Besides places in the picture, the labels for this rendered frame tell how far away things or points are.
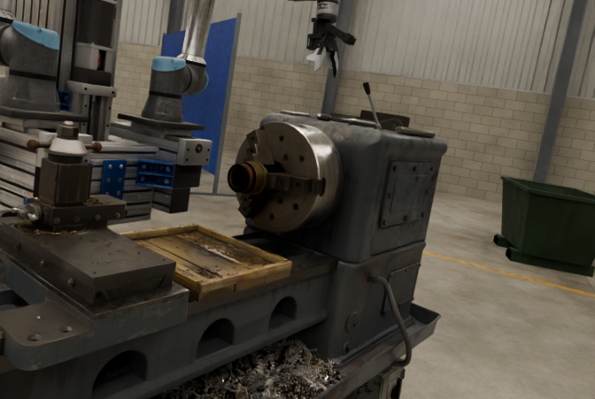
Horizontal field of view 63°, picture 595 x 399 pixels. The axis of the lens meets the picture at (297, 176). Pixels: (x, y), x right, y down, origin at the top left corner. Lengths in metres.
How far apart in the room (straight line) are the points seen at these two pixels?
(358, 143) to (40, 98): 0.88
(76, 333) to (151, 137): 1.10
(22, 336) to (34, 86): 0.85
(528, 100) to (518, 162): 1.31
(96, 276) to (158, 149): 1.00
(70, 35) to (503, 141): 10.18
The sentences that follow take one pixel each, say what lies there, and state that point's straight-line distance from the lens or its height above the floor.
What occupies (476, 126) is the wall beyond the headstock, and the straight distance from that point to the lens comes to 11.28.
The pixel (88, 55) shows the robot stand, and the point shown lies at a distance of 1.73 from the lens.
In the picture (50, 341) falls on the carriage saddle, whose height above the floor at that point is 0.90.
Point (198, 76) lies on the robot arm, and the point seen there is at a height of 1.34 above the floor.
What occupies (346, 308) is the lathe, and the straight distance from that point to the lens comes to 1.49.
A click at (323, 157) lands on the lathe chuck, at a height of 1.16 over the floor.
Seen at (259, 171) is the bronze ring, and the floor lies 1.10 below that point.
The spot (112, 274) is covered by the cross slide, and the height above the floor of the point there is 0.97.
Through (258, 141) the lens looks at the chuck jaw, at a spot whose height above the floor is 1.17.
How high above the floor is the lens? 1.28
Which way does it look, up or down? 8 degrees down
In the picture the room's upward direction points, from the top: 9 degrees clockwise
